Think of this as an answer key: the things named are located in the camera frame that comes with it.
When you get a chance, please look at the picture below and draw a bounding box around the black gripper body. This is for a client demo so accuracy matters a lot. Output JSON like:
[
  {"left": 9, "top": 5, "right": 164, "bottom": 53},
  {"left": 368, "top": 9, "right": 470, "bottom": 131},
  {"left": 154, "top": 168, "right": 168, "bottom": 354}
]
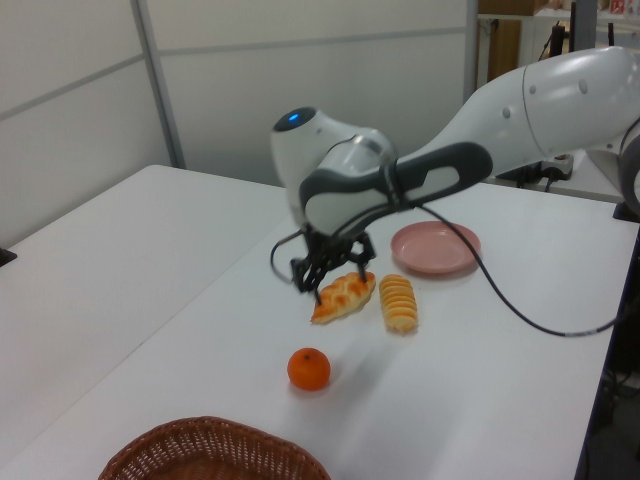
[{"left": 299, "top": 226, "right": 370, "bottom": 267}]

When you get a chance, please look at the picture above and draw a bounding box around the toy croissant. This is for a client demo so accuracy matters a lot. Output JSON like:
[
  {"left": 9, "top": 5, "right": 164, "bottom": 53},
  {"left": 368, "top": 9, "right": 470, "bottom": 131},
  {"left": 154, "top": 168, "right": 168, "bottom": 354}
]
[{"left": 311, "top": 272, "right": 377, "bottom": 325}]

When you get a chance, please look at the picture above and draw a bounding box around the striped toy bread roll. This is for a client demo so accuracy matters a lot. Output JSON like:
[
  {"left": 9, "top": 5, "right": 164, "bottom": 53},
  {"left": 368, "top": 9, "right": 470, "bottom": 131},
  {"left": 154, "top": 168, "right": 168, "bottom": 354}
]
[{"left": 378, "top": 273, "right": 419, "bottom": 335}]

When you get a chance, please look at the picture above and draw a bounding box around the toy orange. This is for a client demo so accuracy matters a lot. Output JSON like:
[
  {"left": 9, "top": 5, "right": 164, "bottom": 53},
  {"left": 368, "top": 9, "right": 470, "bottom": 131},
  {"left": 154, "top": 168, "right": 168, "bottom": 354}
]
[{"left": 286, "top": 347, "right": 332, "bottom": 392}]

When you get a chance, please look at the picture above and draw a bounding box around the pink plate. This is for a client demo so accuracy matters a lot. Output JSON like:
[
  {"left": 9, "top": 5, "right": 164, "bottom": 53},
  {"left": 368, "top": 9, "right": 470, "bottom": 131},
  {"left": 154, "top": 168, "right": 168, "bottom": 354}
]
[{"left": 390, "top": 221, "right": 482, "bottom": 277}]

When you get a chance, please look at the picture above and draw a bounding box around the brown woven basket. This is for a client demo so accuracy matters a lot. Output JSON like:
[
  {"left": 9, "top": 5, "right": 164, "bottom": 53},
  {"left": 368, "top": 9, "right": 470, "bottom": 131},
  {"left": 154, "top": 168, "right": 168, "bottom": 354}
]
[{"left": 97, "top": 415, "right": 332, "bottom": 480}]

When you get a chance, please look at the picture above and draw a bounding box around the white power strip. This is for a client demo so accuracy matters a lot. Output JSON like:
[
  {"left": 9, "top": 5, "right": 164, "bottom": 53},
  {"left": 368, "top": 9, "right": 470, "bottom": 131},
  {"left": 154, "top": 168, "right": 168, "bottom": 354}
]
[{"left": 542, "top": 153, "right": 576, "bottom": 182}]

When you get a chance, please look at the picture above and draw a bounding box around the brown cardboard panel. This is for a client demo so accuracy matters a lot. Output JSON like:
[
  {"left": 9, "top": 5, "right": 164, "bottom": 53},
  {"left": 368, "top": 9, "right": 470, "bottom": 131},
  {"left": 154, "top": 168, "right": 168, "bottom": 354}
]
[{"left": 487, "top": 19, "right": 521, "bottom": 84}]

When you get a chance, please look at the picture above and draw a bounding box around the black stand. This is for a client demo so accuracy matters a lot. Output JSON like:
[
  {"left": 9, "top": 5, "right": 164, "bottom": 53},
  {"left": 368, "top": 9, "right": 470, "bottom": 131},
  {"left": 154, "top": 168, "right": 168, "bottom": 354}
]
[{"left": 547, "top": 22, "right": 565, "bottom": 57}]

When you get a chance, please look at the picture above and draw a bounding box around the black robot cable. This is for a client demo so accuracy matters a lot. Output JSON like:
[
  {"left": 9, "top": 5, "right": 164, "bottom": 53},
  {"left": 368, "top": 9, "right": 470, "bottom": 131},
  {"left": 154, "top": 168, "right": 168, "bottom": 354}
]
[{"left": 270, "top": 199, "right": 626, "bottom": 338}]

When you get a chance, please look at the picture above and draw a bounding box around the grey partition post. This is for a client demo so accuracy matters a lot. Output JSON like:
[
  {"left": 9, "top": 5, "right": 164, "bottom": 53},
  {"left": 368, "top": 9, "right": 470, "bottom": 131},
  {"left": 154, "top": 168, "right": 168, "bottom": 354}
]
[
  {"left": 462, "top": 0, "right": 484, "bottom": 106},
  {"left": 130, "top": 0, "right": 187, "bottom": 170}
]

